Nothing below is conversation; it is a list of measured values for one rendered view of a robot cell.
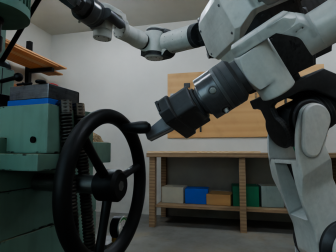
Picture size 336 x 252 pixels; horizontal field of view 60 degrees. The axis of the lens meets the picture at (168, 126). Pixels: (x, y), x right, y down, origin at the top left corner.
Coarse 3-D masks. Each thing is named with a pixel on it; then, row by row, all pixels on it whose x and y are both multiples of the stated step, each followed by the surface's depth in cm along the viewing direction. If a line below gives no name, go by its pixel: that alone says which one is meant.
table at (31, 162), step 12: (0, 144) 53; (96, 144) 82; (108, 144) 88; (0, 156) 52; (12, 156) 51; (24, 156) 50; (36, 156) 49; (48, 156) 52; (108, 156) 88; (0, 168) 52; (12, 168) 51; (24, 168) 50; (36, 168) 49; (48, 168) 51
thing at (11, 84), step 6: (0, 66) 67; (0, 72) 67; (6, 72) 68; (12, 72) 70; (0, 78) 67; (0, 84) 67; (6, 84) 68; (12, 84) 70; (0, 90) 67; (6, 90) 68
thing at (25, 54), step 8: (8, 40) 307; (16, 48) 322; (24, 48) 330; (8, 56) 350; (16, 56) 350; (24, 56) 350; (32, 56) 350; (40, 56) 357; (24, 64) 382; (32, 64) 382; (40, 64) 382; (48, 64) 382; (56, 64) 389; (32, 72) 403; (40, 72) 403; (48, 72) 422; (56, 72) 422; (24, 80) 401
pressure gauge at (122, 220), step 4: (116, 216) 82; (120, 216) 82; (124, 216) 83; (112, 220) 81; (116, 220) 81; (120, 220) 80; (124, 220) 83; (112, 224) 80; (116, 224) 80; (120, 224) 81; (112, 228) 80; (116, 228) 79; (120, 228) 81; (112, 232) 80; (116, 232) 79; (112, 236) 81; (116, 236) 80; (112, 240) 82
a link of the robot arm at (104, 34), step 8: (104, 8) 96; (104, 16) 96; (112, 16) 96; (96, 24) 96; (104, 24) 99; (112, 24) 104; (120, 24) 102; (96, 32) 100; (104, 32) 100; (104, 40) 105
